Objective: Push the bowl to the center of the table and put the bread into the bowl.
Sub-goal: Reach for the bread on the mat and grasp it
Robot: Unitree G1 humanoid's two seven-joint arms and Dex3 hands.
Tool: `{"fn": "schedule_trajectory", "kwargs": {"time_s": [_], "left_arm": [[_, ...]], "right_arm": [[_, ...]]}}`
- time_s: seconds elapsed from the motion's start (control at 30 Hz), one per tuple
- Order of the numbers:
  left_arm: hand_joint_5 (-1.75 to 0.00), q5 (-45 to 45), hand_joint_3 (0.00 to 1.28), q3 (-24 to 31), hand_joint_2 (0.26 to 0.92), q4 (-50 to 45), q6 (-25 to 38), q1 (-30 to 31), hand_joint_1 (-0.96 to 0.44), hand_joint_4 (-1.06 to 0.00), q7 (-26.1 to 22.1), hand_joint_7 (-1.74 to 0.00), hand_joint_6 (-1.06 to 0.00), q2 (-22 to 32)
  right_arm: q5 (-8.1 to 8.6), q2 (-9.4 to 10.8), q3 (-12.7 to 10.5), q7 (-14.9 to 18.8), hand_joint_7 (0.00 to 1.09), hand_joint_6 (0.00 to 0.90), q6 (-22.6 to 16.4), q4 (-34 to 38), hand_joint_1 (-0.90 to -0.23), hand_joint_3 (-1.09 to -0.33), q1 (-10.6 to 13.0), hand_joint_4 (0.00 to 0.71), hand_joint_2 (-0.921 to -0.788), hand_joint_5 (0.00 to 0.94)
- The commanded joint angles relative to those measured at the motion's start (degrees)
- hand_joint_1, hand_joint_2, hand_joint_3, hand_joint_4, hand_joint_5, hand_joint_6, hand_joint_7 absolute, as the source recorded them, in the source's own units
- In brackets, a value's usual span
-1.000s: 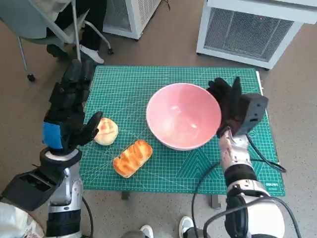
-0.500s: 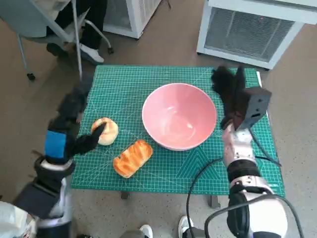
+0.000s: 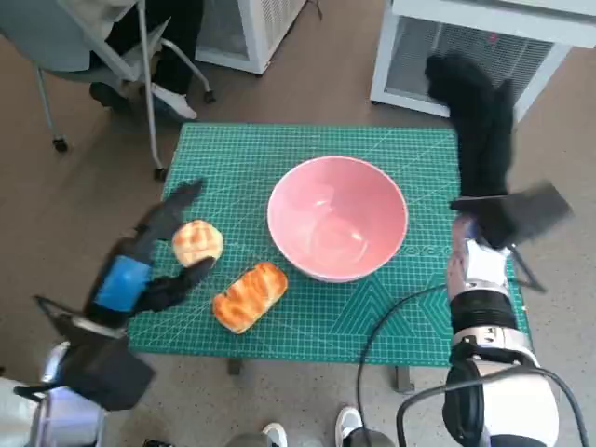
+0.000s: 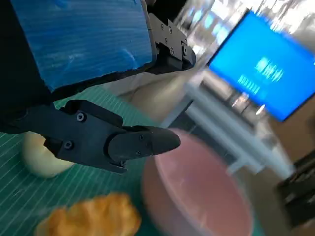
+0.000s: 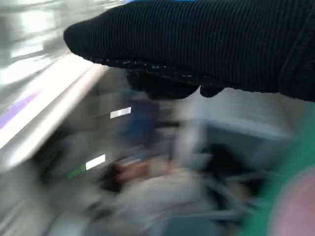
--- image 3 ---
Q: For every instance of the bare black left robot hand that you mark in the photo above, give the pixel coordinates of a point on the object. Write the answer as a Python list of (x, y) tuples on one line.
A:
[(125, 279)]

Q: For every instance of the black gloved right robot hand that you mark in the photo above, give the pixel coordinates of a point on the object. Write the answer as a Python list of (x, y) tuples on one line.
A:
[(479, 130)]

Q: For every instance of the round toy bread bun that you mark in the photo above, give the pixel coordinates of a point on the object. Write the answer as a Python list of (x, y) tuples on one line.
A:
[(195, 239)]

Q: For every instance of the toy bread loaf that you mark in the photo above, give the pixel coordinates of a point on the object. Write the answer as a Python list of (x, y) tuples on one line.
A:
[(249, 298)]

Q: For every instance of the pink bowl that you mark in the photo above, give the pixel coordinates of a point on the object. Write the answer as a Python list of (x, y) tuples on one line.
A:
[(337, 219)]

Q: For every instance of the large white mesh cabinet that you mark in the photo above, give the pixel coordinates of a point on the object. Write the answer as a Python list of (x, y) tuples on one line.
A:
[(400, 60)]

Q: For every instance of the white cloth cover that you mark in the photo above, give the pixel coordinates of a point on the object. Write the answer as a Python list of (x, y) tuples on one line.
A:
[(16, 414)]

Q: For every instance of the green cutting mat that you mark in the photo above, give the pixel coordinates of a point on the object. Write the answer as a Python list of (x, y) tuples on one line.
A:
[(302, 139)]

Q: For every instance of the small white mesh cabinet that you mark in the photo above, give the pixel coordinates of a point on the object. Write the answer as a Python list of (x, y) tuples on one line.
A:
[(261, 28)]

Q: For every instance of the grey office chair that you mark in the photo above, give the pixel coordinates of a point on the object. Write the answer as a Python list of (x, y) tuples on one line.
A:
[(46, 42)]

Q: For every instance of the standing person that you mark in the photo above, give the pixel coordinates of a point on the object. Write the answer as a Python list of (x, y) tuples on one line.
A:
[(349, 419)]

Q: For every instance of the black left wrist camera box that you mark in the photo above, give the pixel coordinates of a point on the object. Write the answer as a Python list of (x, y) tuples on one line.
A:
[(107, 372)]

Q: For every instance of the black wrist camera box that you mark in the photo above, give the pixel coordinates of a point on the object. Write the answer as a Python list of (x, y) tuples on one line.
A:
[(540, 209), (107, 372)]

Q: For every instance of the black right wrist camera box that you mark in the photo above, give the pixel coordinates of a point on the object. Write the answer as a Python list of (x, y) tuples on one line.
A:
[(540, 209)]

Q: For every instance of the grey table leg bracket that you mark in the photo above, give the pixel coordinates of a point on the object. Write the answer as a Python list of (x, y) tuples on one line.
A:
[(404, 379)]

